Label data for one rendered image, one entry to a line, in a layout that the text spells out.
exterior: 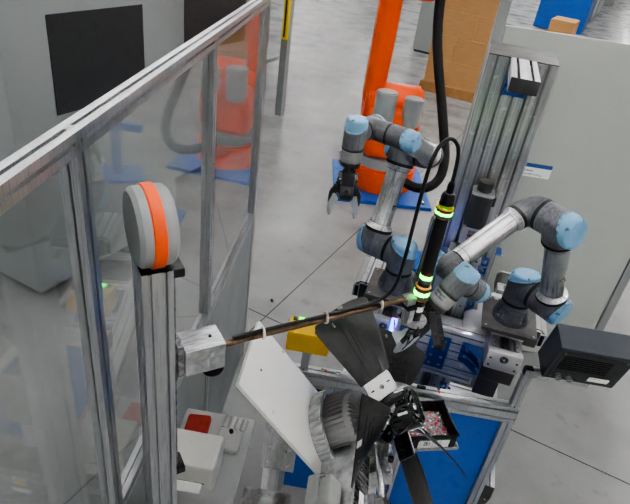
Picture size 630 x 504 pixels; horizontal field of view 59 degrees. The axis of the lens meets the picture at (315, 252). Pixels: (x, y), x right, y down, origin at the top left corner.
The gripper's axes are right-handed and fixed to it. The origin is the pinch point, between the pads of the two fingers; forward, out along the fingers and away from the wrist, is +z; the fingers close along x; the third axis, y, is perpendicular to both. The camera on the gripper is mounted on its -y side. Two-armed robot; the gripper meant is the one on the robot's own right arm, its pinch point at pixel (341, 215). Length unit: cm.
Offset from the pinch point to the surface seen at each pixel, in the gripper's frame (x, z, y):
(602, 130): -130, -8, 128
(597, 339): -95, 24, -16
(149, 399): 34, 0, -97
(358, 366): -12, 18, -57
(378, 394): -19, 24, -59
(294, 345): 9, 47, -20
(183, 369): 28, -4, -91
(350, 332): -8, 10, -51
